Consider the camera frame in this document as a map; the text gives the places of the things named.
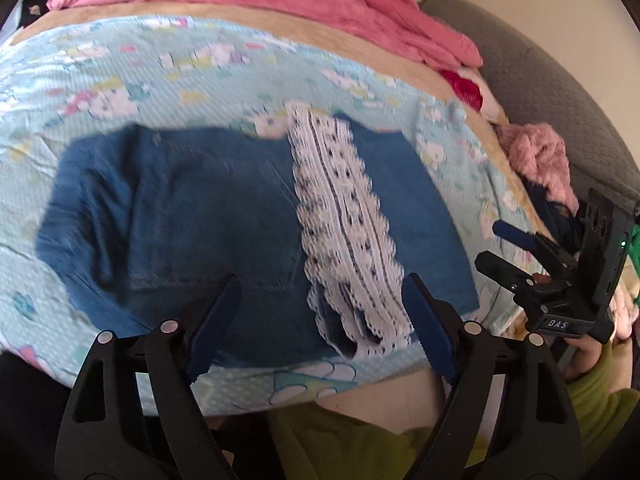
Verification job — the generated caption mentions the grey quilted headboard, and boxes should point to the grey quilted headboard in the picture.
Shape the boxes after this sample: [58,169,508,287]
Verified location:
[417,0,640,211]

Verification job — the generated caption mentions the blue denim pants lace hem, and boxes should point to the blue denim pants lace hem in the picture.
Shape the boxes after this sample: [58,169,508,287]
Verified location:
[35,102,478,368]

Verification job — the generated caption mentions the person's right forearm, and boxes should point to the person's right forearm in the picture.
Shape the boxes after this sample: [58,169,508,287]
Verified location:
[562,345,640,466]

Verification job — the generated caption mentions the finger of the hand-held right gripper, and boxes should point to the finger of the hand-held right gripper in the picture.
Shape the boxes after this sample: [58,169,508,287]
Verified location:
[492,221,581,266]
[475,251,566,306]

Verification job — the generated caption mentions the person's black trousers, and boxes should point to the person's black trousers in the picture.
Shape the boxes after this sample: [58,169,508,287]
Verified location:
[0,350,281,480]

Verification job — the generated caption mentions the pink fuzzy cloth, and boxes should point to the pink fuzzy cloth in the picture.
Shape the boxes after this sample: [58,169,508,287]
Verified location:
[495,122,581,211]

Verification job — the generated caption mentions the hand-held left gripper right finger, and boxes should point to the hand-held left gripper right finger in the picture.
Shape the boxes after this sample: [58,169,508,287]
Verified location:
[401,273,587,480]

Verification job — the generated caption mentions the person's right hand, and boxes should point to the person's right hand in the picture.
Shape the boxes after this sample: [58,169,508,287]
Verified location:
[564,339,608,380]

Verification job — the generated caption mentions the dark bag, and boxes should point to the dark bag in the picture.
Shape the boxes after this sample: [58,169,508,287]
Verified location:
[22,0,53,26]

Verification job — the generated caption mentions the red cloth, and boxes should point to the red cloth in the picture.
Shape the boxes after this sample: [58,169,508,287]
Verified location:
[440,67,483,111]

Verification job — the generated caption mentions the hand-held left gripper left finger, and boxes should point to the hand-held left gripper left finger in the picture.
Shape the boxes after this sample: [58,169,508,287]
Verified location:
[54,274,243,480]

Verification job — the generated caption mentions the dark navy cloth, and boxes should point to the dark navy cloth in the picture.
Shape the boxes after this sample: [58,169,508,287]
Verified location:
[525,182,586,246]

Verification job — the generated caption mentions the person's green top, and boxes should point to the person's green top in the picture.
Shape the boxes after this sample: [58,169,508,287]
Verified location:
[267,402,488,480]

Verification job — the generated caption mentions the light blue cartoon printed blanket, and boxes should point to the light blue cartoon printed blanket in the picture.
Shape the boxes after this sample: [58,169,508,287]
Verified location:
[0,15,546,418]

